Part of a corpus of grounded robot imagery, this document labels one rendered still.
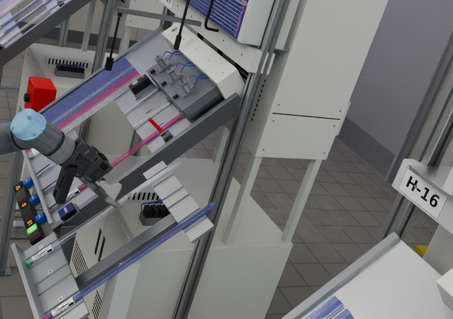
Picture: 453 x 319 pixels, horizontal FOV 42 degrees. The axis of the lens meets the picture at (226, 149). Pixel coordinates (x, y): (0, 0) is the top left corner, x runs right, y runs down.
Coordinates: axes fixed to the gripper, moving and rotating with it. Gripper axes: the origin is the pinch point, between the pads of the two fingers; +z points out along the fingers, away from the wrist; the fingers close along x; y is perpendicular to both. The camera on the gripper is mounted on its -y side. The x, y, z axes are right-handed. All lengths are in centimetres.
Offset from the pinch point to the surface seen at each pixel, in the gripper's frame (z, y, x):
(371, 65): 279, 173, 238
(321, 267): 196, 21, 68
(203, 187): 75, 13, 57
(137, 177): 13.6, 5.7, 15.6
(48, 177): 8.1, -18.5, 44.0
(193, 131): 16.5, 28.2, 15.2
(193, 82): 12, 39, 29
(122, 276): 11.6, -13.0, -13.9
